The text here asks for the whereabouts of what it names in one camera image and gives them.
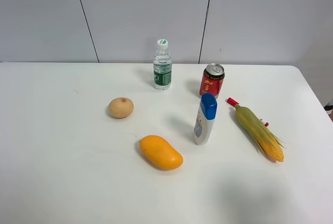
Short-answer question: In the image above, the white bottle blue cap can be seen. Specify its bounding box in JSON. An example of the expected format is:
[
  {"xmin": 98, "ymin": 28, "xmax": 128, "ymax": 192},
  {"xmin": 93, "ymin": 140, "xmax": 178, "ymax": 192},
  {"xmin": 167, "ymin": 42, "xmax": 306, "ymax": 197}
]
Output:
[{"xmin": 193, "ymin": 93, "xmax": 217, "ymax": 146}]

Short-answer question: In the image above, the yellow mango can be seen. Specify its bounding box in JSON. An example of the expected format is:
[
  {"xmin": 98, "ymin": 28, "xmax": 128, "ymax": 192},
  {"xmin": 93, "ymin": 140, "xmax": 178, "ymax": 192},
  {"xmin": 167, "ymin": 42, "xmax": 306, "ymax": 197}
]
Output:
[{"xmin": 139, "ymin": 135, "xmax": 183, "ymax": 170}]

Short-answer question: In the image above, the red white marker pen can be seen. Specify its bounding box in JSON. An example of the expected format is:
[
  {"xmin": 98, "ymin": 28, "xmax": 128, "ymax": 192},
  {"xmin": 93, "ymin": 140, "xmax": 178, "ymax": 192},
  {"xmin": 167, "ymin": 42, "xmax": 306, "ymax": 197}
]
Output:
[{"xmin": 226, "ymin": 97, "xmax": 269, "ymax": 127}]

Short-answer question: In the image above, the red soda can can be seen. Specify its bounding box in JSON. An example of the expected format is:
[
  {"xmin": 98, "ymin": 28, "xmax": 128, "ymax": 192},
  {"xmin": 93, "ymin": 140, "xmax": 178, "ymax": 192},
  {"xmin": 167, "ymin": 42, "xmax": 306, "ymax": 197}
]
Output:
[{"xmin": 199, "ymin": 63, "xmax": 225, "ymax": 99}]

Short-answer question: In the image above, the dark object at right edge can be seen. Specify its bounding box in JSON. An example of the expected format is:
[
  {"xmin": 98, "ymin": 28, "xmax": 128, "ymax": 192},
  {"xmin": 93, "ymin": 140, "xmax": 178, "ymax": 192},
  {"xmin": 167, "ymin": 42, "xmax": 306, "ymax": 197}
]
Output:
[{"xmin": 324, "ymin": 99, "xmax": 333, "ymax": 115}]

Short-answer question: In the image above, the toy corn cob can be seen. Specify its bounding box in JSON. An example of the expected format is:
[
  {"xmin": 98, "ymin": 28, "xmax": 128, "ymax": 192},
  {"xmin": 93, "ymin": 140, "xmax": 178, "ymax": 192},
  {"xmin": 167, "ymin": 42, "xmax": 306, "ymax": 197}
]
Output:
[{"xmin": 234, "ymin": 104, "xmax": 284, "ymax": 162}]

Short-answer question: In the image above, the clear water bottle green label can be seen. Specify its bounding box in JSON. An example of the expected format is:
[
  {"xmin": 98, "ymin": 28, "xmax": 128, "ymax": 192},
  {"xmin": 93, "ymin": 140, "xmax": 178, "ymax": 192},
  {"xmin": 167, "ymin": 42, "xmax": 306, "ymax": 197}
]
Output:
[{"xmin": 153, "ymin": 39, "xmax": 172, "ymax": 90}]

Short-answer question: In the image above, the brown potato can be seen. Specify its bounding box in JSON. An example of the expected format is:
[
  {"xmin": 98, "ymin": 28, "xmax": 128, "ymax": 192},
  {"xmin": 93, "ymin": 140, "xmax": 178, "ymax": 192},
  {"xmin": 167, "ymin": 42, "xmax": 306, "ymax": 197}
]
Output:
[{"xmin": 108, "ymin": 97, "xmax": 134, "ymax": 119}]

